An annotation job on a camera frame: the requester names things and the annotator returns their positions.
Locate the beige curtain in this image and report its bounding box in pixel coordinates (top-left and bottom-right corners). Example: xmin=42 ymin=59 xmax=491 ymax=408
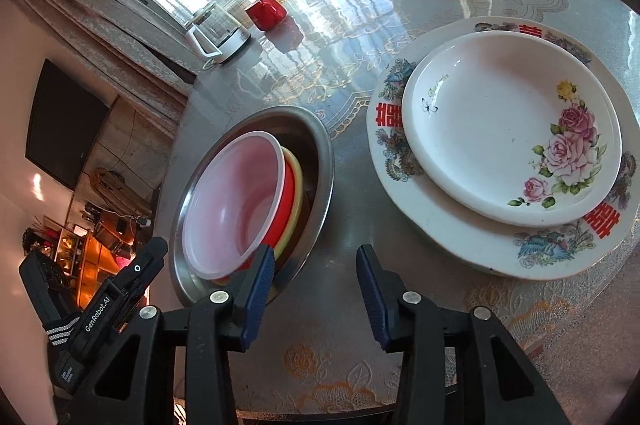
xmin=5 ymin=0 xmax=201 ymax=156

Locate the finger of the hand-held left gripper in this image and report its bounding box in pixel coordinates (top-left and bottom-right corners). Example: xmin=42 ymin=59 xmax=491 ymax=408
xmin=127 ymin=236 xmax=168 ymax=308

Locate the large white bird print plate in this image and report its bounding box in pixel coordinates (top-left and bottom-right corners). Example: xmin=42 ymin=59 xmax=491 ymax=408
xmin=366 ymin=17 xmax=636 ymax=281

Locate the stainless steel bowl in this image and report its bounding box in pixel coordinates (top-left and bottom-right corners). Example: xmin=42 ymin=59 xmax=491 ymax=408
xmin=168 ymin=105 xmax=335 ymax=308

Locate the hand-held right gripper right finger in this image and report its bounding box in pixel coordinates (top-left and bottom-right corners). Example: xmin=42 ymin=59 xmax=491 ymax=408
xmin=356 ymin=244 xmax=573 ymax=425

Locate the red plastic bowl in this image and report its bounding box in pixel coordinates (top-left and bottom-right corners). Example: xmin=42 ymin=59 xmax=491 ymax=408
xmin=181 ymin=131 xmax=296 ymax=281

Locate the white rose print plate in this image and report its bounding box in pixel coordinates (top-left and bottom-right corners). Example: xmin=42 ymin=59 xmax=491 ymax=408
xmin=401 ymin=31 xmax=623 ymax=227

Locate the red mug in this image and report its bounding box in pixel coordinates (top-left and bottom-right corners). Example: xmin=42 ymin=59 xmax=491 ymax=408
xmin=244 ymin=0 xmax=287 ymax=32

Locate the person's left forearm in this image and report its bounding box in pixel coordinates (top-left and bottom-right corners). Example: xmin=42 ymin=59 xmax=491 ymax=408
xmin=42 ymin=312 xmax=83 ymax=350

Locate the glass electric kettle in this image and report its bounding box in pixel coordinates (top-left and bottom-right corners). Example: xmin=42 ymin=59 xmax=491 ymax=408
xmin=186 ymin=1 xmax=252 ymax=64

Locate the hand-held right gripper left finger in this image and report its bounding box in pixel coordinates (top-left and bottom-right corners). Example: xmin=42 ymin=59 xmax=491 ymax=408
xmin=65 ymin=244 xmax=277 ymax=425

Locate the wooden display cabinet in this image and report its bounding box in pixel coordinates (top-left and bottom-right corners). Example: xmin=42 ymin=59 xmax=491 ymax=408
xmin=22 ymin=215 xmax=151 ymax=306

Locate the black wall television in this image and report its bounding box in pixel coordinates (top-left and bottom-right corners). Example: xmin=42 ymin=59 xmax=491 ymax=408
xmin=25 ymin=58 xmax=111 ymax=188

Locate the yellow plastic bowl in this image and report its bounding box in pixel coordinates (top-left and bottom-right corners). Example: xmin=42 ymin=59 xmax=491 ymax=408
xmin=215 ymin=146 xmax=304 ymax=283

